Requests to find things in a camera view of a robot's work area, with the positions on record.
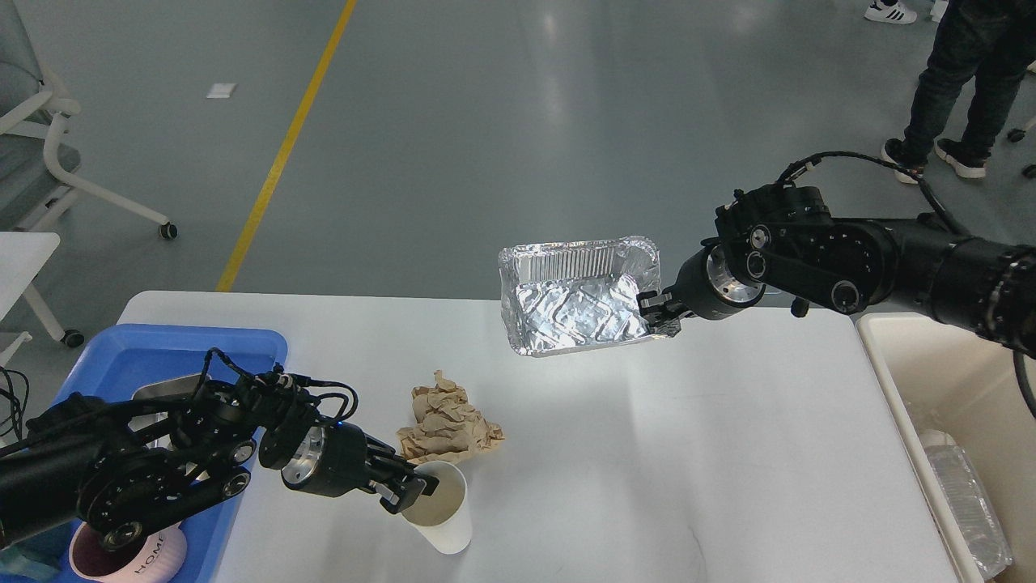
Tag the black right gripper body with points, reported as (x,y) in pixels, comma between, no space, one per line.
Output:
(706,287)

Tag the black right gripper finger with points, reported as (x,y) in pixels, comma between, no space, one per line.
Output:
(664,324)
(657,304)

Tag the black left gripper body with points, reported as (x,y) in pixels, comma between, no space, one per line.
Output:
(331,461)

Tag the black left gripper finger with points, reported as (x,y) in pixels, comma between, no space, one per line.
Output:
(383,463)
(397,495)

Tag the white paper cup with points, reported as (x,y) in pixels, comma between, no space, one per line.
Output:
(443,517)

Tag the aluminium foil tray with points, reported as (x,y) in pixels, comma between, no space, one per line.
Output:
(565,297)

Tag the stainless steel rectangular container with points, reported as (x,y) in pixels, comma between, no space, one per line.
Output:
(161,389)

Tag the pink HOME mug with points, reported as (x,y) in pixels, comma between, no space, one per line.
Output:
(157,558)

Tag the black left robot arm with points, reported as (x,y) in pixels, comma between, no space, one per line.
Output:
(129,469)

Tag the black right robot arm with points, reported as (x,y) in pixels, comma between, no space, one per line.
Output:
(784,236)

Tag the crumpled brown paper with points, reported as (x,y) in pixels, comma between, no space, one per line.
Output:
(447,426)

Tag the beige plastic bin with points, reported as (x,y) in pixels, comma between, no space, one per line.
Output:
(935,376)

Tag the teal yellow cup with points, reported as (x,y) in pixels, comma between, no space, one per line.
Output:
(29,563)

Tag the person with white sneakers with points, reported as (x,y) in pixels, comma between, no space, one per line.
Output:
(894,12)

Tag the white side table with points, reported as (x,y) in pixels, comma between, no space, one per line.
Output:
(22,256)

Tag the person in dark jeans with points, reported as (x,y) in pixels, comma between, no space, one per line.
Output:
(989,42)

